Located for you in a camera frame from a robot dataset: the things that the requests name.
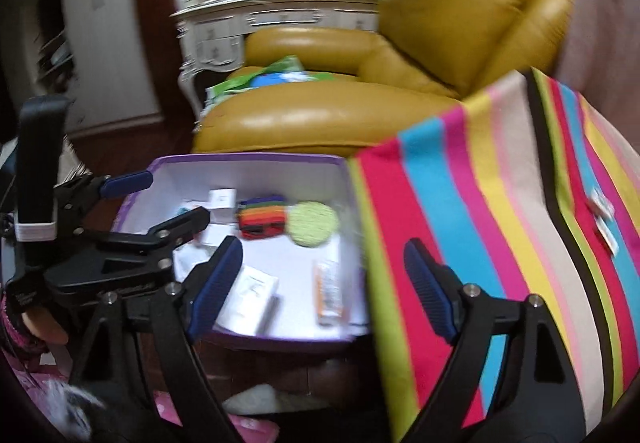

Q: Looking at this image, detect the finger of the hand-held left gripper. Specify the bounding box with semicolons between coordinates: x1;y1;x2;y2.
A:
107;206;212;249
62;170;154;204

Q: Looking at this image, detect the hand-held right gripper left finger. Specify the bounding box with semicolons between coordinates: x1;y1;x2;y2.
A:
67;235;246;443

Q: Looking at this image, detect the white cube box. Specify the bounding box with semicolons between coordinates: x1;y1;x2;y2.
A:
207;188;238;224

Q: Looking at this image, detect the person's left hand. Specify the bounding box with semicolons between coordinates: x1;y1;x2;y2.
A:
0;295;70;364

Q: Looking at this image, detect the striped colourful tablecloth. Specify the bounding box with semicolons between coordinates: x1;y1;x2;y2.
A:
347;66;640;443

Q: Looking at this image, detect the pink printed clothing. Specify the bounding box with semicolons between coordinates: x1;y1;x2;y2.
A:
0;363;281;443

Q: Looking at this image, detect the long white box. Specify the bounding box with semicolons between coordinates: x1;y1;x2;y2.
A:
215;265;281;336

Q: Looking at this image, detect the green white plastic packet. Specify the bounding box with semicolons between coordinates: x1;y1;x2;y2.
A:
202;56;321;116

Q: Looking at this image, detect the rainbow strap with black buckle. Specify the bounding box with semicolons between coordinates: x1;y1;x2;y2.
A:
237;194;291;241

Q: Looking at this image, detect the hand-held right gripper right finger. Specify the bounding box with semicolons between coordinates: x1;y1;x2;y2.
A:
400;237;588;443

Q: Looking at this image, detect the orange tissue packet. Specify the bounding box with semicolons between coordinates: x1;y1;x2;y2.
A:
312;258;346;326

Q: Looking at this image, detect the green sponge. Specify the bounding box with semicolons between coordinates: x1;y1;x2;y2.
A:
287;200;340;249

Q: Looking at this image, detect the yellow leather armchair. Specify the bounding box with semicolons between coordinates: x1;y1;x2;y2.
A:
192;0;576;159

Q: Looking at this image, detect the purple storage box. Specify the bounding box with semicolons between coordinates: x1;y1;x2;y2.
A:
110;153;373;354

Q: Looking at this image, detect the white dressing table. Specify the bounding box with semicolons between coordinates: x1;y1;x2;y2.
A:
170;0;386;114

